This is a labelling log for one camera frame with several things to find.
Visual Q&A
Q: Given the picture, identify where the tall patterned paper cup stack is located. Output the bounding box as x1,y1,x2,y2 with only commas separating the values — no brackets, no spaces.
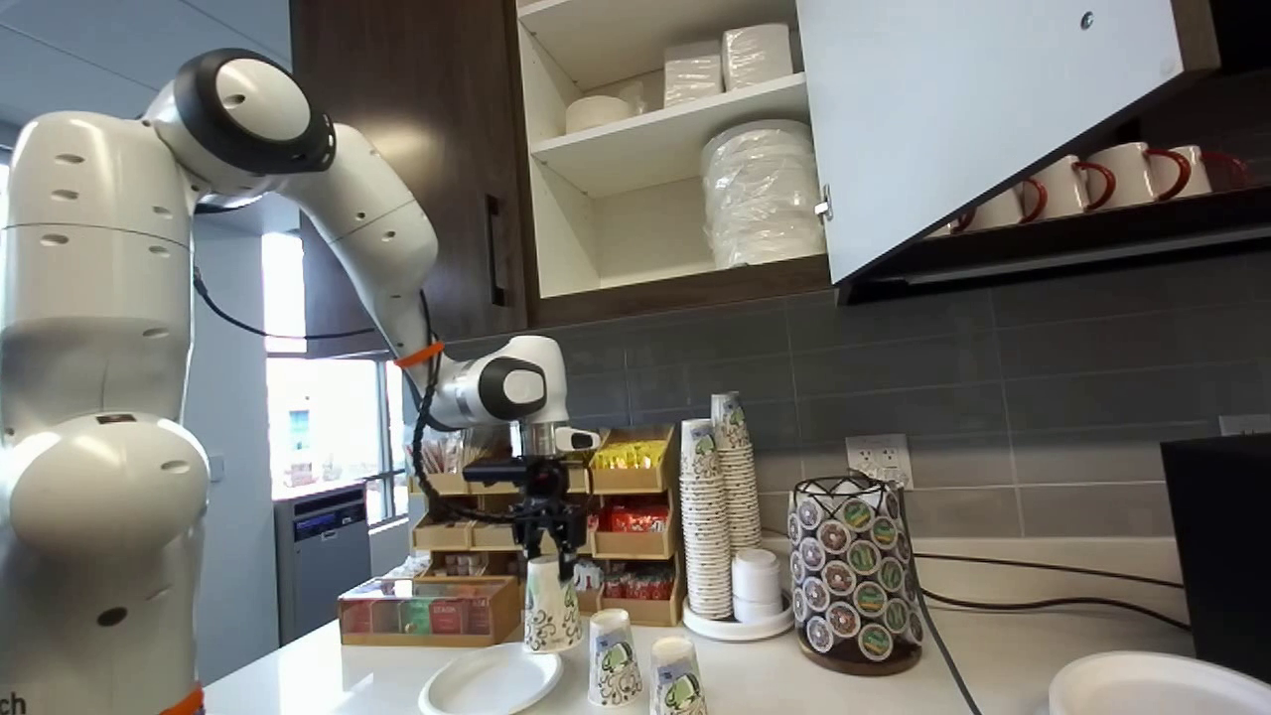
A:
676,412,735,623
709,388,768,555

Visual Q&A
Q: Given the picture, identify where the white bowl stack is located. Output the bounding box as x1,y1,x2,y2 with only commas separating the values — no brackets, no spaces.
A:
562,89,657,141

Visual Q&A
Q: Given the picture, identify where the steel dishwasher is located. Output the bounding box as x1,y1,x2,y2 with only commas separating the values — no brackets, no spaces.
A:
271,484,376,647

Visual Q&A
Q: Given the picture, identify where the black coffee machine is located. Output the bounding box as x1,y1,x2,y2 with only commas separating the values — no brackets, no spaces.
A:
1162,434,1271,688

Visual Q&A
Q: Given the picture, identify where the dark mug shelf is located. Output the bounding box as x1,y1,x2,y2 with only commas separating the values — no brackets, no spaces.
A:
837,183,1271,305

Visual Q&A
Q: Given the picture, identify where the black cabinet handle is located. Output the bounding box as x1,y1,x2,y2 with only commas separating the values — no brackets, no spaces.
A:
480,197,508,310

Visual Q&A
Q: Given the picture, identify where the black power cable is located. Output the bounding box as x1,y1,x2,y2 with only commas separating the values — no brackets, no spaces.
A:
911,545,1192,595
915,584,1200,715

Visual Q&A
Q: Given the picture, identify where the white open cabinet shelving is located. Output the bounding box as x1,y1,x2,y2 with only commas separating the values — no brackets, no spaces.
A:
513,0,836,305

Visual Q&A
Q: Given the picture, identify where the white open cabinet door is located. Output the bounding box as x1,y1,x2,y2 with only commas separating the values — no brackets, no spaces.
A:
792,0,1192,292

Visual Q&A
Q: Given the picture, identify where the orange cable tie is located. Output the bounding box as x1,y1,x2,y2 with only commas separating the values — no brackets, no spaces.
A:
394,337,449,373

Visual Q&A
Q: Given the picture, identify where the wooden tea bag box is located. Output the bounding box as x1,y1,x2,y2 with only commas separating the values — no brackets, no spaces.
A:
335,567,525,651

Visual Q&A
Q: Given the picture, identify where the large white foam plate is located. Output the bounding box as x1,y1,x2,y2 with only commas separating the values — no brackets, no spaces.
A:
1045,647,1271,715

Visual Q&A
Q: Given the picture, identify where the white round cup tray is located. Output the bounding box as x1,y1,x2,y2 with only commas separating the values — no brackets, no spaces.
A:
681,606,800,647

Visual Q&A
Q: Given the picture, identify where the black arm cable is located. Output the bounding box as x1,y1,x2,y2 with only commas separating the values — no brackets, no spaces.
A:
191,263,449,512

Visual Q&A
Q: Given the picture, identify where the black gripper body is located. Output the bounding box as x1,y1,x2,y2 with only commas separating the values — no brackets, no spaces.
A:
463,451,595,545

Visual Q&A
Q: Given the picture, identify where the round coffee pod carousel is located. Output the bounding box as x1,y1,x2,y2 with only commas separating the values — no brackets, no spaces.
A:
784,472,929,680

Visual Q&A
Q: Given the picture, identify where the plastic wrapped plate stack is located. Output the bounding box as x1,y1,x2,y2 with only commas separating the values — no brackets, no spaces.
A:
699,114,827,269

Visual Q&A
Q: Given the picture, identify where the small white foam plate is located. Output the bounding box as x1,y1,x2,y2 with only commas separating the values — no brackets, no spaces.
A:
417,639,570,715

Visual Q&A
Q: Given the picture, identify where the dark wood cabinet door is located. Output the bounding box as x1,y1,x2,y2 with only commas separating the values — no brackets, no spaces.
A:
288,0,541,351

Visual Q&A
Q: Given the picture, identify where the white cup lid stack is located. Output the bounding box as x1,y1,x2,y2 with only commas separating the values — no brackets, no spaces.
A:
729,545,792,627

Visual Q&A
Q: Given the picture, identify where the wooden condiment organizer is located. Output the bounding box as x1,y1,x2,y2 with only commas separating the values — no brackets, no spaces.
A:
410,424,682,631

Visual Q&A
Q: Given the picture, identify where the white wall outlet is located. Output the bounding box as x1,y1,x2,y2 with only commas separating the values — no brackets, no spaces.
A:
842,428,918,494

